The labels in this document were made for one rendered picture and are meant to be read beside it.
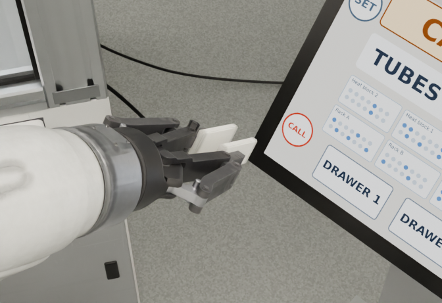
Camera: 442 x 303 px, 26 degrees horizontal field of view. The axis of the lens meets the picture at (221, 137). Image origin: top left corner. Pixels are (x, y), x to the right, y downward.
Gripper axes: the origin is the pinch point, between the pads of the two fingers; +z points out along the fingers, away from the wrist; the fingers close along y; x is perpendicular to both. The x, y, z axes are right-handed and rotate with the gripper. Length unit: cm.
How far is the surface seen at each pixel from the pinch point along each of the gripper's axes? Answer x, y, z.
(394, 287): 20.1, -15.3, 42.9
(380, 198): 1.1, -12.9, 17.3
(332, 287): 57, 7, 107
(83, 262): 48, 29, 38
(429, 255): 3.3, -20.9, 17.3
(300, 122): -1.1, 0.0, 17.3
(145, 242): 69, 46, 92
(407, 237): 3.1, -17.8, 17.3
